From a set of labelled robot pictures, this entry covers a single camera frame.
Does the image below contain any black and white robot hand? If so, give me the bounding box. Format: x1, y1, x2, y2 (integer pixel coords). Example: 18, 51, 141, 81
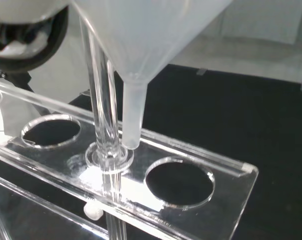
0, 0, 70, 74

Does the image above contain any clear acrylic funnel stand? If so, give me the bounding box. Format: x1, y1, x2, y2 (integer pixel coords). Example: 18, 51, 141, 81
0, 17, 260, 240

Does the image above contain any black bench cloth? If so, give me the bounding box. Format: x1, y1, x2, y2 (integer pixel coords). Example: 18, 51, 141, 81
0, 63, 302, 240

